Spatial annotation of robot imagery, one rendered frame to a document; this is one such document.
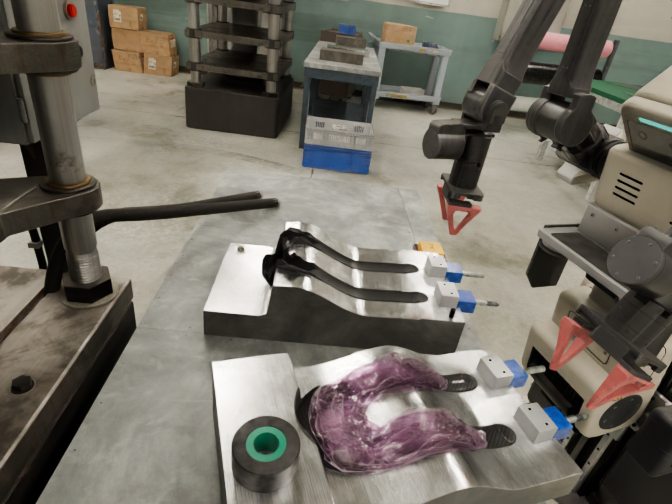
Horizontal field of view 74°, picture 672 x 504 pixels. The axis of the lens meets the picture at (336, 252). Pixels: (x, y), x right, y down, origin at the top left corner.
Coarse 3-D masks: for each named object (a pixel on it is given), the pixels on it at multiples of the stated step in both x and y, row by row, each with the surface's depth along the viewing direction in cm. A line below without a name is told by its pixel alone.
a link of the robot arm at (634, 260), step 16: (624, 240) 52; (640, 240) 50; (656, 240) 49; (608, 256) 52; (624, 256) 51; (640, 256) 50; (656, 256) 48; (624, 272) 50; (640, 272) 49; (656, 272) 48; (640, 288) 50; (656, 288) 50
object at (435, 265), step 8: (432, 256) 101; (440, 256) 102; (432, 264) 98; (440, 264) 99; (448, 264) 102; (456, 264) 102; (432, 272) 99; (440, 272) 99; (448, 272) 99; (456, 272) 99; (464, 272) 101; (472, 272) 102; (456, 280) 100
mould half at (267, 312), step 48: (336, 240) 105; (240, 288) 92; (288, 288) 82; (384, 288) 94; (432, 288) 95; (240, 336) 88; (288, 336) 88; (336, 336) 88; (384, 336) 88; (432, 336) 88
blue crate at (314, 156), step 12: (312, 144) 388; (312, 156) 395; (324, 156) 394; (336, 156) 394; (348, 156) 394; (360, 156) 394; (324, 168) 399; (336, 168) 400; (348, 168) 400; (360, 168) 400
